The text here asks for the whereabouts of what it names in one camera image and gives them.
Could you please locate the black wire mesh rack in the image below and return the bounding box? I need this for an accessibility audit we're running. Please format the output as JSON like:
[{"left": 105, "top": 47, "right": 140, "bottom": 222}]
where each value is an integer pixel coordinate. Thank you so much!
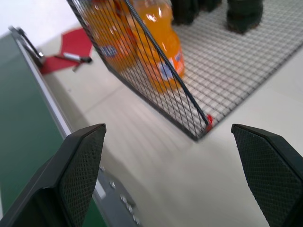
[{"left": 66, "top": 0, "right": 303, "bottom": 142}]

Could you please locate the black marker pen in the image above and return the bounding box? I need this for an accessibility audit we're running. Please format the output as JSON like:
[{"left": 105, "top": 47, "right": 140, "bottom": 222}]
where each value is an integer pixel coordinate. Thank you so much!
[{"left": 53, "top": 52, "right": 92, "bottom": 64}]

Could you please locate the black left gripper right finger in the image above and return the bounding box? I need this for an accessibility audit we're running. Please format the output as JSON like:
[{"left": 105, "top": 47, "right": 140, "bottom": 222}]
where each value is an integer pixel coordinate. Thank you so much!
[{"left": 231, "top": 123, "right": 303, "bottom": 227}]

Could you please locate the green conveyor belt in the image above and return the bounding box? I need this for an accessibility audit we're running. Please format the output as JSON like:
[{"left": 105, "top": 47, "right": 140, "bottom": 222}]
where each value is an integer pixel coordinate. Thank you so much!
[{"left": 0, "top": 30, "right": 107, "bottom": 227}]

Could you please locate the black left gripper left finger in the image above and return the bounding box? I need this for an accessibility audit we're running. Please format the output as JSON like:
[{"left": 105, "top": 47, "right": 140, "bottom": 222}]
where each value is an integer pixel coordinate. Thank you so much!
[{"left": 0, "top": 123, "right": 107, "bottom": 227}]

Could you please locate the red paper sheet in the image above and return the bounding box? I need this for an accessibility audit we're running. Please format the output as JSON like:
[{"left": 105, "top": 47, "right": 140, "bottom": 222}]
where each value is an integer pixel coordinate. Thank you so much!
[{"left": 39, "top": 27, "right": 93, "bottom": 75}]

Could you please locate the dark bottle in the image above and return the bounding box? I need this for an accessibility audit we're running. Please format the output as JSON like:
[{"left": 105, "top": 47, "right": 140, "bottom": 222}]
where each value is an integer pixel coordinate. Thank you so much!
[
  {"left": 226, "top": 0, "right": 264, "bottom": 34},
  {"left": 170, "top": 0, "right": 201, "bottom": 26}
]

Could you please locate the orange soda bottle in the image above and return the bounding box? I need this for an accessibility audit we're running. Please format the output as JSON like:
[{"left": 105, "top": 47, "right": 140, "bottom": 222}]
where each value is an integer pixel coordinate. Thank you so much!
[
  {"left": 83, "top": 0, "right": 139, "bottom": 74},
  {"left": 129, "top": 0, "right": 185, "bottom": 93}
]

